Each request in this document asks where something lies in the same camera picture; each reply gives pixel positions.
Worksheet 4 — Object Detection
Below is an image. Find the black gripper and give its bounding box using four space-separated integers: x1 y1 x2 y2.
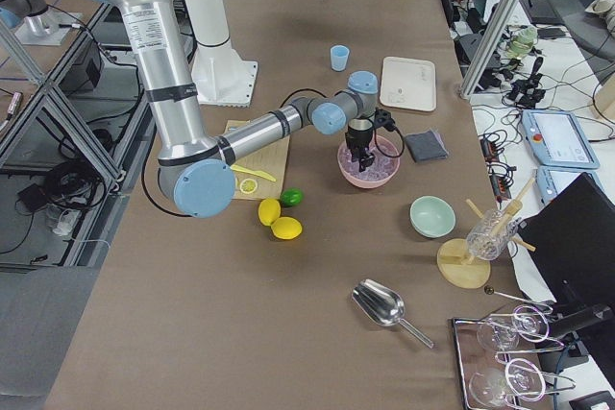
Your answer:
345 119 375 173

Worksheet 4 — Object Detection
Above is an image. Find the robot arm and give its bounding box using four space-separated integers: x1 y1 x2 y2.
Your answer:
98 0 379 218
1 0 60 37

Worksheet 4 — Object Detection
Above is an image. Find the pile of clear ice cubes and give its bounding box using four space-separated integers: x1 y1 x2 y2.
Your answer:
338 136 399 181

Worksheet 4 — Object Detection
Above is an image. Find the light blue plastic cup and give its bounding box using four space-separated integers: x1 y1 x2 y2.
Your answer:
330 44 350 72

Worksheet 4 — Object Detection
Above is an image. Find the wooden cup tree stand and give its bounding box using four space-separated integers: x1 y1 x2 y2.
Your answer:
437 178 536 289

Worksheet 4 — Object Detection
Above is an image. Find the metal ice scoop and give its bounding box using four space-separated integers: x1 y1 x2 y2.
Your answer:
352 278 434 349

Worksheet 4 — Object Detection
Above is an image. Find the pink bowl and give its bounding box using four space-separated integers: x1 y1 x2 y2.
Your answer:
337 135 401 189

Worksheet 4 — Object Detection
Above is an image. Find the dark grey folded cloth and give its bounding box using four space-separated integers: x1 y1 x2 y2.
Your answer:
404 130 449 162

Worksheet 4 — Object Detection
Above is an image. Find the green lime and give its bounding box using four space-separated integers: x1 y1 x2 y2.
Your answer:
279 188 304 207

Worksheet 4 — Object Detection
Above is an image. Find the cream rabbit tray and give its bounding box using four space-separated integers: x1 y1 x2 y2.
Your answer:
380 57 436 112

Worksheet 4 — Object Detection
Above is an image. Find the wooden cutting board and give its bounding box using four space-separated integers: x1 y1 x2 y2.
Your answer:
234 138 289 201

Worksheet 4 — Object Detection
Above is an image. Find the mint green bowl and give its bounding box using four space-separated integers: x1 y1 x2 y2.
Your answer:
409 196 456 238

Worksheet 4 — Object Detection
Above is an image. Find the yellow plastic knife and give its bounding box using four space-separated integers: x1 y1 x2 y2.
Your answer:
231 164 277 182

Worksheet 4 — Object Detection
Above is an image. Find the yellow lemon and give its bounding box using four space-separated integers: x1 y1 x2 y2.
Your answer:
271 216 303 240
258 198 282 227

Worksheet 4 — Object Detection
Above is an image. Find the lemon slice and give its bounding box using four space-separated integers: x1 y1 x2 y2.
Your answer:
239 178 258 195

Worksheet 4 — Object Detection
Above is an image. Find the clear crystal glass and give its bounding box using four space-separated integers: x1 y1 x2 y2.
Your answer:
466 209 521 261

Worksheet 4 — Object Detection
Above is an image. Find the blue teach pendant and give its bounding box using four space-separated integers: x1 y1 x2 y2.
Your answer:
535 165 600 206
521 109 600 170

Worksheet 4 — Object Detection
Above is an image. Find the wine glass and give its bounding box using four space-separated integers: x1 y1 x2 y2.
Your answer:
477 304 550 352
469 358 547 409

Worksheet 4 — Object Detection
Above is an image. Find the dark glass holder tray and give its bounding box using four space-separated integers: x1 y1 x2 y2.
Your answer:
451 318 576 409

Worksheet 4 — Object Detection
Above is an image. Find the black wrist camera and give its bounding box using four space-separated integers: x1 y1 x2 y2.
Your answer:
373 109 397 132

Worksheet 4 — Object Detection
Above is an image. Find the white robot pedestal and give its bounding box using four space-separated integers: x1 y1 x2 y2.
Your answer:
184 0 258 108

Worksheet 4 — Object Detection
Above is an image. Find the aluminium frame post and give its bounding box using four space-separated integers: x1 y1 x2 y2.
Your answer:
459 0 519 100

